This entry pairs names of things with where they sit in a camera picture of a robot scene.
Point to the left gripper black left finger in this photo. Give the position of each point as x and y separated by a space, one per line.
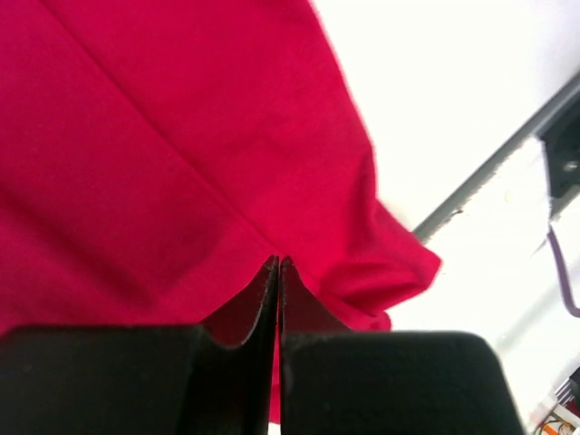
208 378

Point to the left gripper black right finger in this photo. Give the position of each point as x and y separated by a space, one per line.
334 380

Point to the red t shirt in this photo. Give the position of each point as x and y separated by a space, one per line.
155 153

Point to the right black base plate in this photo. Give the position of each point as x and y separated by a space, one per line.
562 151

